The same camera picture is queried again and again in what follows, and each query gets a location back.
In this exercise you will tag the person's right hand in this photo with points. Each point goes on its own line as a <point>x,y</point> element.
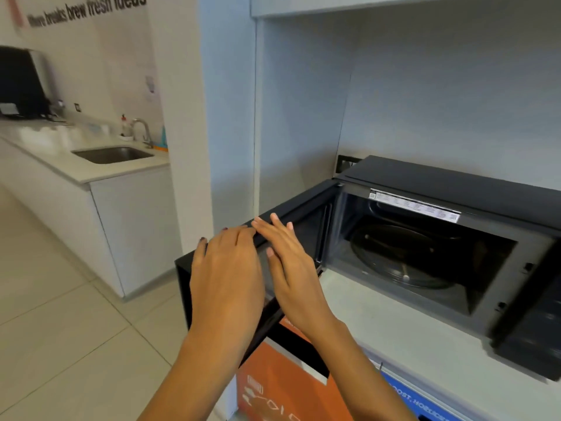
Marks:
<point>298,284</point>

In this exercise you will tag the person's left hand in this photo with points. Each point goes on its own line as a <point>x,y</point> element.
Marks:
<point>225,284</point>

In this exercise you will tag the person's right thumb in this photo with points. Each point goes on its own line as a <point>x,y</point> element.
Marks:
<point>275,271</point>

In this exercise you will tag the person's right middle finger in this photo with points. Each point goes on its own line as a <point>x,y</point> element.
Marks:
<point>282,230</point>

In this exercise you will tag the person's left little finger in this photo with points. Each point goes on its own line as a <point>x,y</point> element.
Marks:
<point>200,254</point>

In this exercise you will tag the black microwave door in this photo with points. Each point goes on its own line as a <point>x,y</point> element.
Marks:
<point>302,214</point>

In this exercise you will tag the person's right forearm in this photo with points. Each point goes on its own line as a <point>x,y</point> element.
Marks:
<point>355,372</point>

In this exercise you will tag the person's left forearm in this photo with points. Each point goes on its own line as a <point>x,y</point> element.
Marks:
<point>197,377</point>

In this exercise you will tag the white counter cabinet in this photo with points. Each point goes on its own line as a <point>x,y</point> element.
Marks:
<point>109,214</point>

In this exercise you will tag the blue dish soap bottle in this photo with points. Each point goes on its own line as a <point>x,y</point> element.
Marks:
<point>164,138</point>

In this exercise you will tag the glass microwave turntable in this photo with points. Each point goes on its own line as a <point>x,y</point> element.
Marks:
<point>407,254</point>

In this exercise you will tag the steel sink basin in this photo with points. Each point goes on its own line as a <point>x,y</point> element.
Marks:
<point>113,154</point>

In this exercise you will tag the chrome sink faucet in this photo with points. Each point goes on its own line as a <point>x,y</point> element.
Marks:
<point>143,131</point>

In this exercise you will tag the white microwave label sticker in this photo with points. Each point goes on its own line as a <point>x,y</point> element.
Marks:
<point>416,206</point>

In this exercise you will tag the white soap bottle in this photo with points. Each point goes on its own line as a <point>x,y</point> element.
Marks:
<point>126,127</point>

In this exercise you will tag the group of white cups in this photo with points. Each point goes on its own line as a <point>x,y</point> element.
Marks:
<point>61,133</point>

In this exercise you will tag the black microwave oven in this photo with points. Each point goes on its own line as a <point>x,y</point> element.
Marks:
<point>473,192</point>

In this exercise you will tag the black coffee machine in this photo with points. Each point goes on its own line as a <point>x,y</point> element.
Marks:
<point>22,81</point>

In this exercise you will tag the black wall socket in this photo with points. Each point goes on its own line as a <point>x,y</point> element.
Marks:
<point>346,164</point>

